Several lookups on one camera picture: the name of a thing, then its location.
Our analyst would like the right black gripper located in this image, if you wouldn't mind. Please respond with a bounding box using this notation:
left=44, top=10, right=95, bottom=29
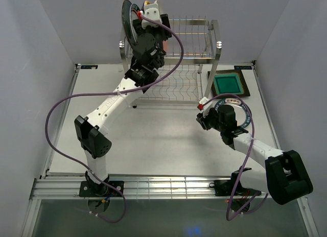
left=196, top=108, right=225, bottom=132

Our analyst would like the white plate navy lettered rim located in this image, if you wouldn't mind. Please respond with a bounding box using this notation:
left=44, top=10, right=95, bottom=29
left=214, top=98, right=252, bottom=129

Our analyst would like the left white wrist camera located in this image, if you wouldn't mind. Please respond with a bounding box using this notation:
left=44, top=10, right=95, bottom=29
left=137, top=3, right=162, bottom=29

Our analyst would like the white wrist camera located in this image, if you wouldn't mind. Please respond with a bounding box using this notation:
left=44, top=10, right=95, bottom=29
left=197, top=97, right=213, bottom=112
left=137, top=3, right=162, bottom=29

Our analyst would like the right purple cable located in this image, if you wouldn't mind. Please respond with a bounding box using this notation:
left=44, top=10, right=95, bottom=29
left=203, top=93, right=269, bottom=221

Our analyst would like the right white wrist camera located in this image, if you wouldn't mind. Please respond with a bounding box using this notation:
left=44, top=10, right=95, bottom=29
left=197, top=97, right=213, bottom=112

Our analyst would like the stainless steel two-tier dish rack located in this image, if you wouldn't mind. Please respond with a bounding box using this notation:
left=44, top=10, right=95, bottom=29
left=132, top=18, right=222, bottom=107

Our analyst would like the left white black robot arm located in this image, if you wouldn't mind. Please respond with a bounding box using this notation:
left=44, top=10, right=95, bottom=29
left=74, top=19, right=172, bottom=196

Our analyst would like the green square dish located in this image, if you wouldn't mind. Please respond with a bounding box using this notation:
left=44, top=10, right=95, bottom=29
left=212, top=74, right=244, bottom=95

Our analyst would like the square bamboo-pattern tray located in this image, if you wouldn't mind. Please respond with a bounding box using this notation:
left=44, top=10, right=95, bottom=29
left=143, top=0, right=159, bottom=8

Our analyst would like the aluminium front rail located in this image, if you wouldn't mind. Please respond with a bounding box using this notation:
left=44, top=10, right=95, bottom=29
left=30, top=176, right=229, bottom=200

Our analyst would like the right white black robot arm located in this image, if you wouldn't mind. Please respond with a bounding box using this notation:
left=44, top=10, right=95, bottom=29
left=196, top=105, right=313, bottom=205

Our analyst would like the pink cream floral round plate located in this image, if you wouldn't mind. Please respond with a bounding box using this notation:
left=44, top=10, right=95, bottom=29
left=162, top=40, right=168, bottom=53

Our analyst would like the white plate green red rim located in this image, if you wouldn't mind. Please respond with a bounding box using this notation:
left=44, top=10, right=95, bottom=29
left=129, top=3, right=139, bottom=44

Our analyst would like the large dark teal round plate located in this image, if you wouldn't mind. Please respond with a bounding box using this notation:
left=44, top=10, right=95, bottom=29
left=122, top=0, right=135, bottom=52

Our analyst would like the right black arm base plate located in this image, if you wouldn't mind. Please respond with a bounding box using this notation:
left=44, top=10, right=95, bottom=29
left=209, top=179, right=262, bottom=196

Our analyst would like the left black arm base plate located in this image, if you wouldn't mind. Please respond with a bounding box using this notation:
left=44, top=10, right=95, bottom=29
left=78, top=180, right=125, bottom=198

